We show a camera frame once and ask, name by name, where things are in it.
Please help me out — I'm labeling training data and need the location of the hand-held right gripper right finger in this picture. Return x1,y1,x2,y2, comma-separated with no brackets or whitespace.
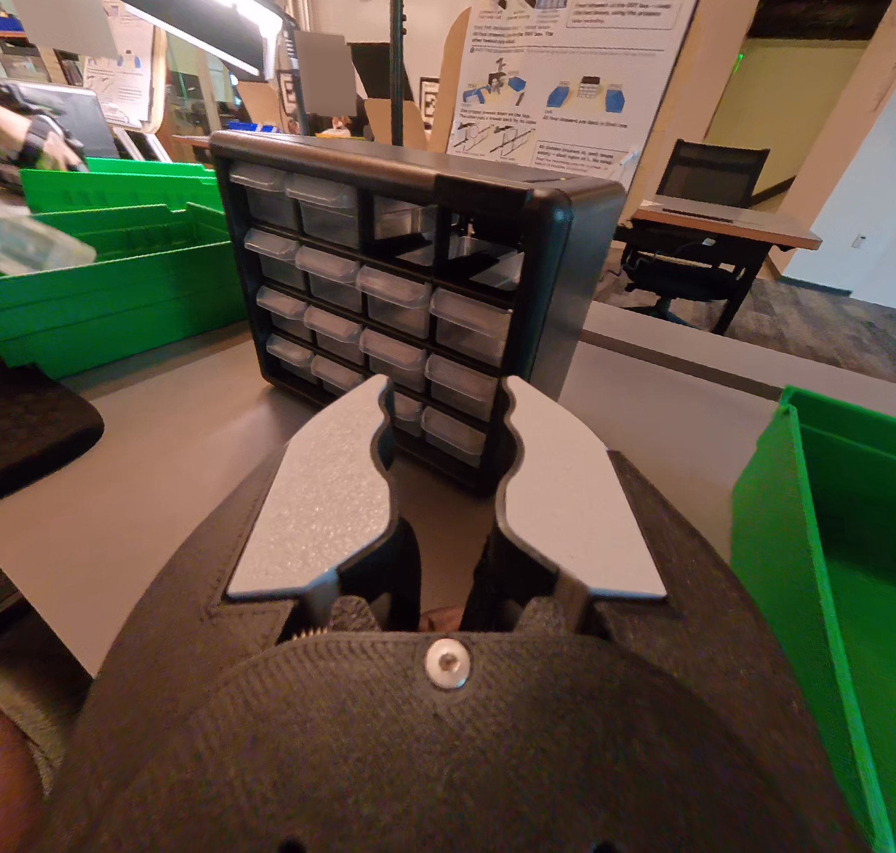
493,374,669,633

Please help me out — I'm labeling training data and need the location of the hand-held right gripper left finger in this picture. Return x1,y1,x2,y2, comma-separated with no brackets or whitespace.
225,373,401,623

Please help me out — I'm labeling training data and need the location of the green plastic bin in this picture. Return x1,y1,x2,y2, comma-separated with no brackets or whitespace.
0,202,247,380
20,156,226,216
730,385,896,853

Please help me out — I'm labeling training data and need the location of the clear plastic drawer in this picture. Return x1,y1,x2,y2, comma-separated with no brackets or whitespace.
0,202,98,274

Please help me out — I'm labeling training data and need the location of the set of clear cabinet drawers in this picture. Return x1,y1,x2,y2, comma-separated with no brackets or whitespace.
230,161,526,468

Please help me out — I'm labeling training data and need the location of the black drawer cabinet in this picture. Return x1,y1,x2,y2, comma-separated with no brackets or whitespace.
209,131,627,498

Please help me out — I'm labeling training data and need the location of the dark monitor screen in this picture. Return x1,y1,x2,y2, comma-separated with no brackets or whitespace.
0,79,120,161

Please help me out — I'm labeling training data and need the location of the wooden top desk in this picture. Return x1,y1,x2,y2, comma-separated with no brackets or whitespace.
616,195,823,336

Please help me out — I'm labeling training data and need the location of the small white poster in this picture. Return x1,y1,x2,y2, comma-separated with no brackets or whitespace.
84,0,165,129

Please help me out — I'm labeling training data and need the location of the brown cardboard box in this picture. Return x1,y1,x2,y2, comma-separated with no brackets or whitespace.
364,97,428,150

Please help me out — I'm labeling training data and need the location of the curved cardboard panel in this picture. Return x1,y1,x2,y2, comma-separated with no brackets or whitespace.
427,6,473,154

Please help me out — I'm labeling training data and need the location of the long studio light panel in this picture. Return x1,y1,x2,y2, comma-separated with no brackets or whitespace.
105,0,298,77

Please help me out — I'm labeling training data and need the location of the white instruction poster board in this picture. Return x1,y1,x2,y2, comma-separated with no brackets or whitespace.
446,0,715,189

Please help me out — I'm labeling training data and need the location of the black vertical pole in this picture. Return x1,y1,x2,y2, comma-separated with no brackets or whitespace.
388,0,408,147

